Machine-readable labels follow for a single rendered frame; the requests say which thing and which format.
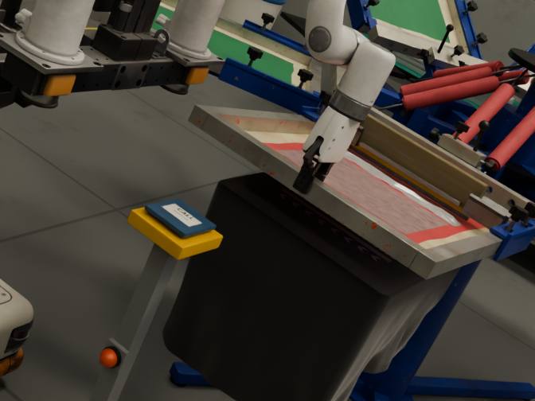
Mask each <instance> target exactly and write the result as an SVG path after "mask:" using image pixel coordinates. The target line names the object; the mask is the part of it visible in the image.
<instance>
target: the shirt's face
mask: <svg viewBox="0 0 535 401"><path fill-rule="evenodd" d="M222 182H223V184H225V185H226V186H228V187H229V188H230V189H232V190H233V191H234V192H236V193H238V194H239V195H241V196H242V197H243V198H244V199H246V200H247V201H249V202H251V203H252V204H254V205H255V206H256V207H257V208H259V209H261V210H262V211H264V212H266V213H267V214H268V215H269V216H271V217H272V218H274V219H275V220H277V221H278V222H280V223H281V224H282V225H284V226H285V227H287V228H289V229H290V230H291V231H293V232H294V233H295V234H297V235H298V236H300V237H301V238H303V239H304V240H306V241H307V242H308V243H310V244H311V245H313V246H314V247H316V248H317V249H319V250H320V251H322V252H323V253H324V254H326V255H328V256H329V257H331V258H332V259H333V260H334V261H336V262H337V263H339V264H341V265H342V266H344V268H346V269H347V270H349V271H351V272H352V273H354V274H355V275H356V276H357V277H359V278H361V279H362V280H364V281H365V282H367V283H368V284H369V285H370V286H372V287H374V288H375V289H377V290H378V291H380V292H381V293H382V294H391V293H392V292H394V291H396V290H398V289H400V288H401V287H403V286H406V285H408V284H409V283H410V282H413V281H415V280H417V279H418V278H420V277H421V276H419V275H418V274H417V273H415V272H414V271H412V270H410V269H409V268H408V267H406V266H405V265H403V264H402V263H400V262H398V261H397V260H395V259H394V260H393V261H391V262H389V263H386V264H384V265H380V264H379V263H377V262H376V261H374V260H373V259H371V258H370V257H368V256H367V255H366V254H364V253H363V252H361V251H359V250H358V249H357V248H355V247H354V246H352V245H351V244H349V243H347V242H346V241H345V240H344V239H342V238H341V237H339V236H337V235H336V234H334V233H333V232H332V231H330V230H329V229H327V228H325V227H324V226H322V225H321V224H320V223H318V222H317V221H316V220H314V219H312V218H311V217H309V216H308V215H307V214H305V213H304V212H302V211H300V210H299V209H297V208H296V207H295V206H293V205H292V204H290V203H288V202H287V201H286V200H284V199H283V198H282V197H280V196H278V195H277V194H275V193H273V192H272V191H274V190H278V189H284V188H287V186H285V185H283V184H282V183H280V182H279V181H277V180H276V179H275V178H273V177H271V176H270V175H268V174H267V173H258V174H253V175H249V176H245V177H237V178H233V179H228V180H224V181H222Z"/></svg>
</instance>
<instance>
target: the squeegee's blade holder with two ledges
mask: <svg viewBox="0 0 535 401"><path fill-rule="evenodd" d="M359 146H361V147H362V148H364V149H366V150H368V151H369V152H370V153H372V154H374V155H376V156H377V157H379V158H380V159H382V160H383V161H385V162H387V163H389V164H390V165H392V166H393V167H395V168H397V169H398V170H399V171H401V172H403V173H405V174H406V175H408V176H410V177H411V178H413V179H414V180H416V181H418V182H419V183H420V184H422V185H424V186H426V187H427V188H429V189H430V190H432V191H433V192H435V193H437V194H439V195H440V196H442V197H443V198H445V199H447V200H448V201H450V202H451V203H453V204H455V205H457V206H458V207H459V206H460V205H461V204H462V202H460V201H458V200H456V199H455V198H454V197H452V196H450V195H448V194H447V193H445V192H444V191H442V190H441V189H438V188H437V187H435V186H434V185H432V184H431V183H429V182H427V181H425V180H424V179H423V178H421V177H419V176H417V175H416V174H414V173H413V172H411V171H410V170H408V169H406V168H404V167H403V166H402V165H399V164H398V163H396V162H395V161H393V160H392V159H390V158H388V157H386V156H385V155H383V154H382V153H380V152H378V151H377V150H375V149H374V148H372V147H371V146H368V145H367V144H365V143H364V142H360V144H359Z"/></svg>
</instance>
